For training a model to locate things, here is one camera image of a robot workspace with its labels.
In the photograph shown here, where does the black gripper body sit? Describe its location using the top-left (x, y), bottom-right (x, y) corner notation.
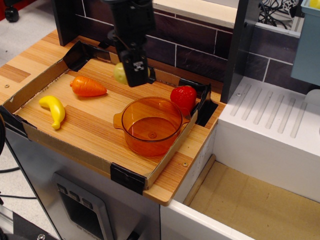
top-left (107, 0), bottom-right (156, 53)

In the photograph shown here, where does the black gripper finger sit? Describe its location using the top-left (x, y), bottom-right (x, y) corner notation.
top-left (119, 48), bottom-right (149, 87)

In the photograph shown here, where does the yellow toy potato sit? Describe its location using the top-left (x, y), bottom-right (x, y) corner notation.
top-left (113, 61), bottom-right (151, 87)

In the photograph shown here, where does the orange transparent plastic pot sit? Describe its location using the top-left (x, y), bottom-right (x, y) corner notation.
top-left (113, 97), bottom-right (191, 157)

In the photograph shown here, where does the cardboard fence with black tape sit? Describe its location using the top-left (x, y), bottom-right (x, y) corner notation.
top-left (0, 41), bottom-right (222, 204)

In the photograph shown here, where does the orange toy carrot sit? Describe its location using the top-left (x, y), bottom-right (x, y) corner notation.
top-left (69, 75), bottom-right (108, 97)

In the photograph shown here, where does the red toy strawberry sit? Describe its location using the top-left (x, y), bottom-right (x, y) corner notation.
top-left (170, 85), bottom-right (197, 116)

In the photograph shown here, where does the yellow toy banana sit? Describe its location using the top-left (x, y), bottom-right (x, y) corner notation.
top-left (38, 95), bottom-right (66, 130)

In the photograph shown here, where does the black caster wheel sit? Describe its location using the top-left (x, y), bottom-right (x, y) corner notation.
top-left (4, 6), bottom-right (19, 23)

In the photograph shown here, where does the silver toy oven front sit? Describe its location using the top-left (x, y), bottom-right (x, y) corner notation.
top-left (6, 129), bottom-right (161, 240)

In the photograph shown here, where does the white toy sink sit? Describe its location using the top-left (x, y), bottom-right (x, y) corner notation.
top-left (160, 78), bottom-right (320, 240)

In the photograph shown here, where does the light blue bin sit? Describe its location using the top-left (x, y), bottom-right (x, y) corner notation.
top-left (291, 0), bottom-right (320, 85)

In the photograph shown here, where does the dark grey upright post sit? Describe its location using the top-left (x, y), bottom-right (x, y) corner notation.
top-left (220, 0), bottom-right (260, 104)

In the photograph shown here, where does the black cable bundle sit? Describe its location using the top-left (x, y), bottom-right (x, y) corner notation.
top-left (258, 0), bottom-right (305, 32)

